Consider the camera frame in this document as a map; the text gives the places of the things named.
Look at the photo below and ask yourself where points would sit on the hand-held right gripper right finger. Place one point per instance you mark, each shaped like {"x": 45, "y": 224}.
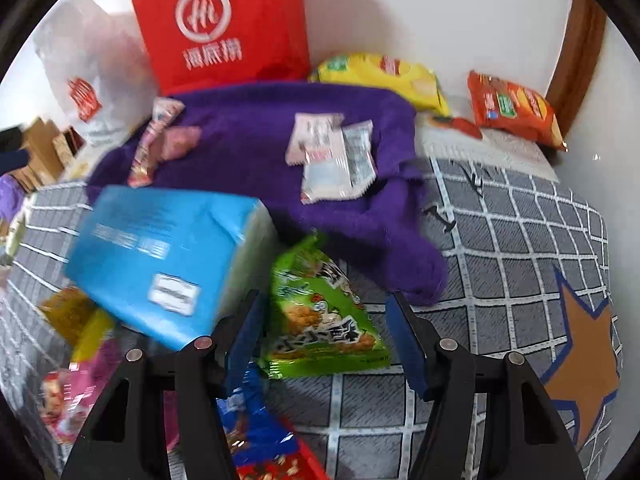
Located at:
{"x": 407, "y": 345}

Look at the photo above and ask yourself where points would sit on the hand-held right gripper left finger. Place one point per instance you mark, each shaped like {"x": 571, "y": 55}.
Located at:
{"x": 245, "y": 345}

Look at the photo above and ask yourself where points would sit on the green snack packet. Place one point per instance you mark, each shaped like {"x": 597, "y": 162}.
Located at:
{"x": 320, "y": 320}

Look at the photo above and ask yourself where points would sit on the blue tissue box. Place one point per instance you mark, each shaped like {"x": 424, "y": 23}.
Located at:
{"x": 160, "y": 260}

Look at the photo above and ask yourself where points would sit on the pink and yellow snack packet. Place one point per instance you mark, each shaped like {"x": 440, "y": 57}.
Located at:
{"x": 75, "y": 400}

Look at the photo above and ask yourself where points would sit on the blue snack packet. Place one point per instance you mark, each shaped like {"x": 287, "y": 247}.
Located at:
{"x": 250, "y": 425}

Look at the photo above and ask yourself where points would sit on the grey checked blanket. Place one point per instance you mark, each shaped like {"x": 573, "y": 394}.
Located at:
{"x": 500, "y": 245}

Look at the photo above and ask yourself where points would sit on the white red-print snack packet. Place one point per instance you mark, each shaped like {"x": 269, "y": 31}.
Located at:
{"x": 322, "y": 177}

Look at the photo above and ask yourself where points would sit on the yellow triangular snack packet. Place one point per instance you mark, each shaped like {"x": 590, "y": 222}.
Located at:
{"x": 62, "y": 312}

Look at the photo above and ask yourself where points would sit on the purple towel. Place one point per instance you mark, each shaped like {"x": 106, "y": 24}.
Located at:
{"x": 260, "y": 160}

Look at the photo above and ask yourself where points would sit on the pale pink snack packet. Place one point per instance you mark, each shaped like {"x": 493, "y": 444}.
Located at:
{"x": 177, "y": 141}

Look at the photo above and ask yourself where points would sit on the red striped snack packet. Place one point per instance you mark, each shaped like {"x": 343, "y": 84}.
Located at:
{"x": 150, "y": 145}

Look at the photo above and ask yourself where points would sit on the white pink snack packet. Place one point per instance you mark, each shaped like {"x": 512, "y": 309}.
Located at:
{"x": 312, "y": 132}

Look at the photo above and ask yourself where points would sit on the orange chips bag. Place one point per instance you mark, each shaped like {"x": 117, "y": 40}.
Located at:
{"x": 515, "y": 105}

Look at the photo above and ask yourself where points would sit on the yellow chips bag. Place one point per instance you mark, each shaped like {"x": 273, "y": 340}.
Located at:
{"x": 380, "y": 77}

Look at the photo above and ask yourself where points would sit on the white plastic shopping bag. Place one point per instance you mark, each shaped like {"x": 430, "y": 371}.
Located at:
{"x": 90, "y": 85}

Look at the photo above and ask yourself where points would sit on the red paper bag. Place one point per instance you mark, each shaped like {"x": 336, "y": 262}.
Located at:
{"x": 225, "y": 25}

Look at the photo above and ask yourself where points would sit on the brown wooden door frame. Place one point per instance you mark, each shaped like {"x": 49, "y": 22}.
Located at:
{"x": 575, "y": 60}

